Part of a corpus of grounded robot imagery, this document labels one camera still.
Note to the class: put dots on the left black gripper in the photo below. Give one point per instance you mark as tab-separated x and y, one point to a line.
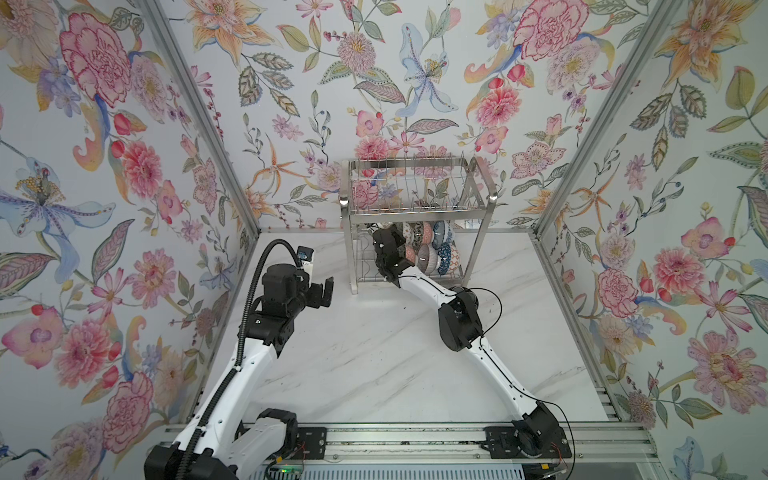
317	299

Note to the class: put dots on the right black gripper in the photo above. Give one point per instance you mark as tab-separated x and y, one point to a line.
396	233

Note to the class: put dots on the grey green pattern bowl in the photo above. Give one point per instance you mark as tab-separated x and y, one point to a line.
412	233

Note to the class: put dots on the purple striped bowl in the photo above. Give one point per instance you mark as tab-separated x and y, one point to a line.
427	259

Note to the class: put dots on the blue white floral bowl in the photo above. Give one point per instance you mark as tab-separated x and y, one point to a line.
442	233

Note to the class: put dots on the blue triangle pattern bowl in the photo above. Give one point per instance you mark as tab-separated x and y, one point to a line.
449	259

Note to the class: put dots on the green leaf pattern bowl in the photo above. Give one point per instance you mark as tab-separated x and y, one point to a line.
427	233

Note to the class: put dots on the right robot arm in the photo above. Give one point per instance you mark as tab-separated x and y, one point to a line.
534	431

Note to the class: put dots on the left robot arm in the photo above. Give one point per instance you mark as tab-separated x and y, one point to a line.
218	443

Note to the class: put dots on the steel two-tier dish rack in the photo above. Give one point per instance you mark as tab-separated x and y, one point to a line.
385	192

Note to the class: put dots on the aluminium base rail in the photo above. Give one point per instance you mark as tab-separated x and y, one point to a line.
575	443

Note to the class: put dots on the left aluminium frame post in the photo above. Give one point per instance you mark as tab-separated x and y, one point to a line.
162	32

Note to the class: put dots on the aluminium frame post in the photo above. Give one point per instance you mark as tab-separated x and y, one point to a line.
162	32
641	52

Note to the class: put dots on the right aluminium frame post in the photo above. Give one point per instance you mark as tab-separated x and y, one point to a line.
641	52

